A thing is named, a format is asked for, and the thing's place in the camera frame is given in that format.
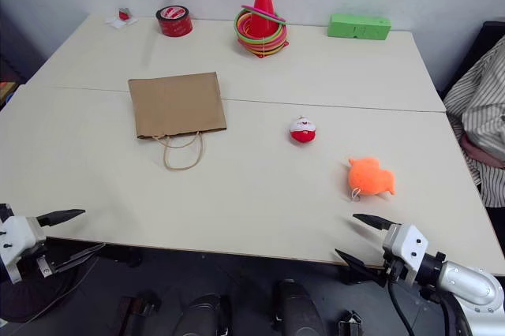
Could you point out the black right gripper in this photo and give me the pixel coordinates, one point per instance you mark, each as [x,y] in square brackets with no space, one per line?
[396,271]

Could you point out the red white plush toy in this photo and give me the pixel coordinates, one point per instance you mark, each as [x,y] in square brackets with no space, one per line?
[303,131]

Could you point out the brown paper bag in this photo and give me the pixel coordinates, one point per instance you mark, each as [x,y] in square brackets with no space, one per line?
[177,105]

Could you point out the person in striped shirt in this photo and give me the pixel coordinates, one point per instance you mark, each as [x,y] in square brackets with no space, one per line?
[483,87]

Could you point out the black chair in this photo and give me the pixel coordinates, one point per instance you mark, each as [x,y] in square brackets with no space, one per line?
[483,42]

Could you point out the dark rounded shape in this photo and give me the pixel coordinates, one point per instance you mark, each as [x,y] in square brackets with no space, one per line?
[207,316]
[298,308]

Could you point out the green rectangular box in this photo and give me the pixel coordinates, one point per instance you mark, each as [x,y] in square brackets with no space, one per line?
[357,28]

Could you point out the colourful box at room edge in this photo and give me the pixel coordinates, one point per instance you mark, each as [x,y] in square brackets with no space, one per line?
[7,93]

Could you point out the small red and white box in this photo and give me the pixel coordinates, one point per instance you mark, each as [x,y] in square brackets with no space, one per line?
[124,13]

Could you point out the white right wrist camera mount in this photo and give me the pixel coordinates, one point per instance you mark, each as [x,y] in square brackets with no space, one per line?
[406,243]

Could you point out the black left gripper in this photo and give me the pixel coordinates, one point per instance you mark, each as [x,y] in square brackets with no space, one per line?
[45,265]

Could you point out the orange plush toy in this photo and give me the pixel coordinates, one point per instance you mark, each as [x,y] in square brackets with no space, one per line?
[369,178]

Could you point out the red tape roll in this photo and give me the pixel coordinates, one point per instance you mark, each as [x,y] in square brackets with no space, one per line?
[174,22]

